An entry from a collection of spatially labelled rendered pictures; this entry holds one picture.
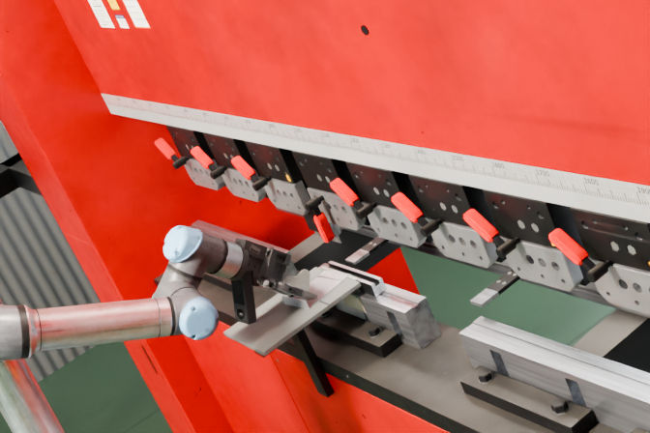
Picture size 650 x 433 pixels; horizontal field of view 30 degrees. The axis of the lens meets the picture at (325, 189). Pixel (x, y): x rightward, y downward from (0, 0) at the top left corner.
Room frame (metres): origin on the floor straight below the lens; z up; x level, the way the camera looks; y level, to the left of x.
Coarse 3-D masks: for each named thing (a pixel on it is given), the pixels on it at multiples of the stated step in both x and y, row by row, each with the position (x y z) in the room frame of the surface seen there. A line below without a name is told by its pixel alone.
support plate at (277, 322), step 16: (320, 272) 2.44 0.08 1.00; (336, 288) 2.33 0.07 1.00; (352, 288) 2.31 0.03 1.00; (272, 304) 2.39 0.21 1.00; (320, 304) 2.29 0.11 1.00; (256, 320) 2.35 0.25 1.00; (272, 320) 2.32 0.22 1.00; (288, 320) 2.29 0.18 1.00; (304, 320) 2.26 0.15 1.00; (240, 336) 2.31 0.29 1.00; (256, 336) 2.28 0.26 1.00; (272, 336) 2.25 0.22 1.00; (288, 336) 2.23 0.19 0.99
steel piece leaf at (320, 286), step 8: (312, 280) 2.41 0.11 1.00; (320, 280) 2.40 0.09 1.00; (328, 280) 2.38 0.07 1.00; (336, 280) 2.36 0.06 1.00; (312, 288) 2.38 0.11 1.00; (320, 288) 2.36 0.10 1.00; (328, 288) 2.34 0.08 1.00; (320, 296) 2.33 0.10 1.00; (288, 304) 2.35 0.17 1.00; (296, 304) 2.33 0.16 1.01; (304, 304) 2.30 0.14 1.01; (312, 304) 2.30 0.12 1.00
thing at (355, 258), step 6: (372, 240) 2.47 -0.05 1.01; (378, 240) 2.46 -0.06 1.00; (384, 240) 2.45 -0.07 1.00; (366, 246) 2.45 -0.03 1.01; (372, 246) 2.44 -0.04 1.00; (378, 246) 2.44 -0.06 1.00; (360, 252) 2.44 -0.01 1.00; (366, 252) 2.42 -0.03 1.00; (348, 258) 2.43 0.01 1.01; (354, 258) 2.42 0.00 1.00; (360, 258) 2.41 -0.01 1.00; (354, 264) 2.41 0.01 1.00
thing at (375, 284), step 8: (336, 264) 2.44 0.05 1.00; (344, 272) 2.41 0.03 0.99; (352, 272) 2.38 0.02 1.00; (360, 272) 2.36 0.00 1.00; (360, 280) 2.32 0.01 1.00; (368, 280) 2.32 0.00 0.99; (376, 280) 2.30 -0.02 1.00; (360, 288) 2.33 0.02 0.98; (368, 288) 2.30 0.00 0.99; (376, 288) 2.28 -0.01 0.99; (384, 288) 2.29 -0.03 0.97; (376, 296) 2.28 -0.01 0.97
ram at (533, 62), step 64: (64, 0) 3.08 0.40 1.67; (192, 0) 2.41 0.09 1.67; (256, 0) 2.18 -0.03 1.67; (320, 0) 1.98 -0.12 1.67; (384, 0) 1.81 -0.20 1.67; (448, 0) 1.67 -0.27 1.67; (512, 0) 1.54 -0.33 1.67; (576, 0) 1.43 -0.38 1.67; (640, 0) 1.34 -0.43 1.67; (128, 64) 2.88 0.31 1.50; (192, 64) 2.55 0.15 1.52; (256, 64) 2.28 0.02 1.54; (320, 64) 2.06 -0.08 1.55; (384, 64) 1.87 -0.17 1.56; (448, 64) 1.72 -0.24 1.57; (512, 64) 1.58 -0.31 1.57; (576, 64) 1.47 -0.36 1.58; (640, 64) 1.36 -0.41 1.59; (192, 128) 2.70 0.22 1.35; (320, 128) 2.15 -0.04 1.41; (384, 128) 1.95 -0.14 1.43; (448, 128) 1.78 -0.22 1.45; (512, 128) 1.63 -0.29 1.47; (576, 128) 1.51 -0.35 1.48; (640, 128) 1.40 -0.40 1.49; (512, 192) 1.69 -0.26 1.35; (576, 192) 1.55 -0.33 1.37
